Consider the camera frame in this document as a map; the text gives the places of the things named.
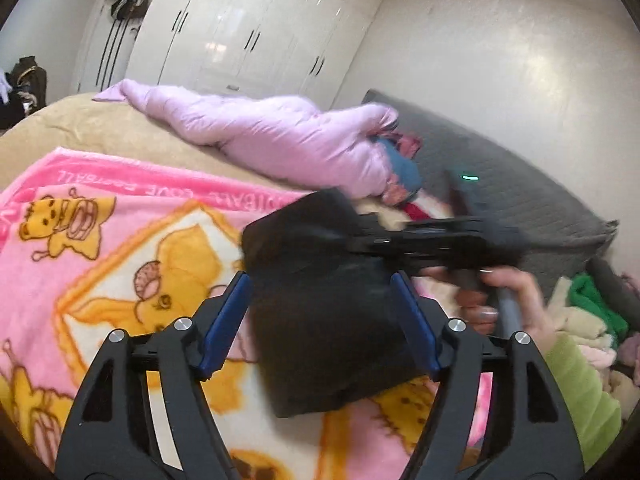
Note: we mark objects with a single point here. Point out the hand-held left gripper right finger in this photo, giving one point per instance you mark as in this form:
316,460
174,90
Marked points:
417,330

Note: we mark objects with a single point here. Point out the red cloth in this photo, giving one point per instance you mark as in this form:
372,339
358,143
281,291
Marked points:
416,211

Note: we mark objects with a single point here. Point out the person's right hand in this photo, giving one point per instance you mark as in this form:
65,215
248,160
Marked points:
520,300

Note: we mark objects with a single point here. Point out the white door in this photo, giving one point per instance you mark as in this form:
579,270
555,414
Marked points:
100,55

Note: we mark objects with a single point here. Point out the dark brown bag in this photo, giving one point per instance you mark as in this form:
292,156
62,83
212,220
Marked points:
27,80

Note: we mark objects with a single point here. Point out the blue and pink garment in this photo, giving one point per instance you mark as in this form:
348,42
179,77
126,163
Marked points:
405,172

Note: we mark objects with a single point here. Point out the person's right forearm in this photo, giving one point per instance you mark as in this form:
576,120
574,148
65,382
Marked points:
585,400

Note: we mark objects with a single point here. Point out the white glossy wardrobe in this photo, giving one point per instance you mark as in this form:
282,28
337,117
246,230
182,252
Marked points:
250,30

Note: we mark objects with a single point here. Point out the light pink quilt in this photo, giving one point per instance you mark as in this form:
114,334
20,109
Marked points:
280,135

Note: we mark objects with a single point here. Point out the pink printed blanket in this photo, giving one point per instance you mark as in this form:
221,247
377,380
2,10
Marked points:
125,240

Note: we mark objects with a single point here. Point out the grey padded headboard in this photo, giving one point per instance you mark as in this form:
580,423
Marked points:
525,200

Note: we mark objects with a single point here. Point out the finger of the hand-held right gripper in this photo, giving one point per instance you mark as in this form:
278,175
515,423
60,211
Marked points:
372,244

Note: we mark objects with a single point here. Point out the green fluffy cloth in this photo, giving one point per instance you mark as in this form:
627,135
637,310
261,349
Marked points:
597,302

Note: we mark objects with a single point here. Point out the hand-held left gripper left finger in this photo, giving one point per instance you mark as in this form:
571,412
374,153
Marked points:
222,330

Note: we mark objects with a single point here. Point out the black leather jacket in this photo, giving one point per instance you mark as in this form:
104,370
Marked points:
325,310

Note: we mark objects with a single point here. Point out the pile of pale clothes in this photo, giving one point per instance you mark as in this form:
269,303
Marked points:
4,87

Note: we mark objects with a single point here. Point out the dark rolled cloth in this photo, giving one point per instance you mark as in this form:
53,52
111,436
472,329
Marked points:
612,280

